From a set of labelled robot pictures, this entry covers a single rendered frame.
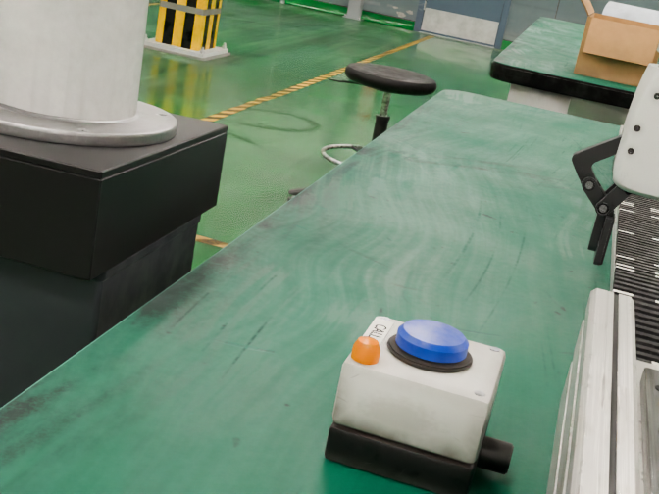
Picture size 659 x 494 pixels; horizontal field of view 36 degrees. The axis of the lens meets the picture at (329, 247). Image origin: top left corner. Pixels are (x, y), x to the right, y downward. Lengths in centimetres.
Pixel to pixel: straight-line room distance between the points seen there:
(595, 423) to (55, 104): 50
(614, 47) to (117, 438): 233
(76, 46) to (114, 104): 6
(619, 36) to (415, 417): 229
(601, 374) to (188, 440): 22
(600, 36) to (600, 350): 224
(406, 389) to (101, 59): 40
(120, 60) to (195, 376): 30
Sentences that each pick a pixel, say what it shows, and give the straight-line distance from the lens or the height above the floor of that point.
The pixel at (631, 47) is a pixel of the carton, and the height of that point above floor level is 88.
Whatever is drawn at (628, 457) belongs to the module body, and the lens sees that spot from 46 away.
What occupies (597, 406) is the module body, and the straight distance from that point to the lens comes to 50.
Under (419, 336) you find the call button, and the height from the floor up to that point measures 85.
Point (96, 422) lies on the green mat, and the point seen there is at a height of 78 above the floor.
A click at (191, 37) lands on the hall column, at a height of 12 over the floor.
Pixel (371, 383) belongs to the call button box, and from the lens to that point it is 54.
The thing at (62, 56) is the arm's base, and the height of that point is 92.
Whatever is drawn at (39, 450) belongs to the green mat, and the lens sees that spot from 54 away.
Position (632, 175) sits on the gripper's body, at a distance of 82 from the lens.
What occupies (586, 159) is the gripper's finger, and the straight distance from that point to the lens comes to 83.
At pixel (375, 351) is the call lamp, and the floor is 85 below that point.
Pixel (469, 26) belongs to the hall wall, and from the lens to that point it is 1168.
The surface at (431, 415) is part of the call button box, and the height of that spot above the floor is 82.
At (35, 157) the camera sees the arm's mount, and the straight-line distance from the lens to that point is 75.
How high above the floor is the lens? 106
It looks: 18 degrees down
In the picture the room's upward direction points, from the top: 11 degrees clockwise
